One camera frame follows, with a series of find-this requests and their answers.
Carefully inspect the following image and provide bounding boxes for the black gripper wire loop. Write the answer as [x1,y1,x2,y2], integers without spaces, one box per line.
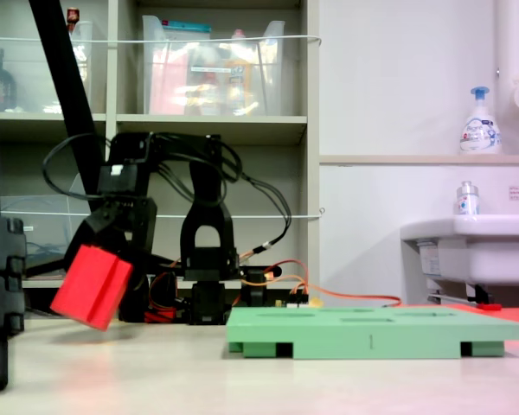
[42,132,113,203]

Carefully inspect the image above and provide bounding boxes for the dark glass bottle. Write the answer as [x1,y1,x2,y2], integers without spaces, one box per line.
[0,47,17,112]

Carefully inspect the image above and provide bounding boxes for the yellow pink-capped bottle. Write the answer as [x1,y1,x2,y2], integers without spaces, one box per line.
[223,29,260,116]

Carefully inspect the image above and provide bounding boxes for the notched black stack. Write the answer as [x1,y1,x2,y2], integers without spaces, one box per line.
[0,215,27,393]

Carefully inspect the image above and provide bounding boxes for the white wall pipe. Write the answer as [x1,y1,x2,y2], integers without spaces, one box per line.
[495,0,519,87]

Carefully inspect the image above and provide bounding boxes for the black red table clamp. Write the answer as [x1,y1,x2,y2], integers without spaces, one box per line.
[144,304,187,324]
[240,266,282,309]

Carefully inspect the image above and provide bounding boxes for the beige shelf unit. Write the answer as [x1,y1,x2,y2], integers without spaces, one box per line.
[0,0,322,321]

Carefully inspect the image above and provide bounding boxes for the red cross columnar block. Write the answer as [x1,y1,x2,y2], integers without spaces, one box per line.
[49,244,135,333]

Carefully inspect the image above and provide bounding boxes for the orange red wire bundle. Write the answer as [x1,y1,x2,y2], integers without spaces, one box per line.
[145,266,187,323]

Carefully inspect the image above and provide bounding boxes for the small clear sanitizer bottle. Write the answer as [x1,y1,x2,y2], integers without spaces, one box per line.
[455,181,480,216]

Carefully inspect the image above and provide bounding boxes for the black tripod brace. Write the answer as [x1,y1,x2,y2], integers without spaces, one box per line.
[23,254,70,278]

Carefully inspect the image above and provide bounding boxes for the white sink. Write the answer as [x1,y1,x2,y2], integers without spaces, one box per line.
[400,214,519,303]

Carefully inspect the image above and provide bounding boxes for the pink paper pack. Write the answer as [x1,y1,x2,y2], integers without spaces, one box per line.
[149,48,190,116]

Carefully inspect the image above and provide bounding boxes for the white blue soap bottle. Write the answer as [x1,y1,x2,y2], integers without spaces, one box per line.
[458,86,503,156]

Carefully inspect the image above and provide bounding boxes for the white shelf cord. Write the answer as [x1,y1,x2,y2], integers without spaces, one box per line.
[0,207,326,220]
[0,35,323,47]

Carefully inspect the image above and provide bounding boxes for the black arm wire bundle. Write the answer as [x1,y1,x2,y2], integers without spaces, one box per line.
[149,131,243,204]

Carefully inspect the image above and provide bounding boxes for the thin orange wire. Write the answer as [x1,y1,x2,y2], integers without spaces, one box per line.
[237,248,402,309]

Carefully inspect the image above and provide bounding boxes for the black cable white marker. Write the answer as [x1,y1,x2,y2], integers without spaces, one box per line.
[224,172,293,256]

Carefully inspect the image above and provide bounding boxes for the teal topped pack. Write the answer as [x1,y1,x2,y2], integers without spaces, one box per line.
[163,20,212,41]

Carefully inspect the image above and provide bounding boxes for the large clear storage bin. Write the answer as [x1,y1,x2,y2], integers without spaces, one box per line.
[141,15,286,117]

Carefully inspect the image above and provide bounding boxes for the green shape hole board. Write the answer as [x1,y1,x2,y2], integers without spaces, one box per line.
[226,305,519,360]

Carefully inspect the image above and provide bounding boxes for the clear slanted plastic bin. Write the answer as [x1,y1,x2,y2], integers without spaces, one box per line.
[0,172,105,280]

